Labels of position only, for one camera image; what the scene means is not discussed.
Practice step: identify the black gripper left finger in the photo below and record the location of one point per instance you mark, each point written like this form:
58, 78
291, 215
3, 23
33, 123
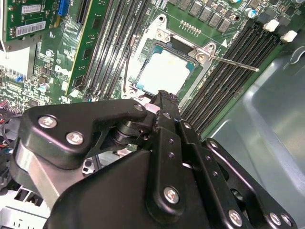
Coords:
59, 126

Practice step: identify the silver square CPU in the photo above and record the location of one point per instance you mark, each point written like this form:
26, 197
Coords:
164, 71

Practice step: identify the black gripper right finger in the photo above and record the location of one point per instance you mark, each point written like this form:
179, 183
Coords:
201, 155

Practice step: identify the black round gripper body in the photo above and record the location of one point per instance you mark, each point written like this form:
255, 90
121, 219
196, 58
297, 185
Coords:
107, 202

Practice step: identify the metal socket cover frame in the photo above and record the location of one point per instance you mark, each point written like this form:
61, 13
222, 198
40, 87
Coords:
120, 152

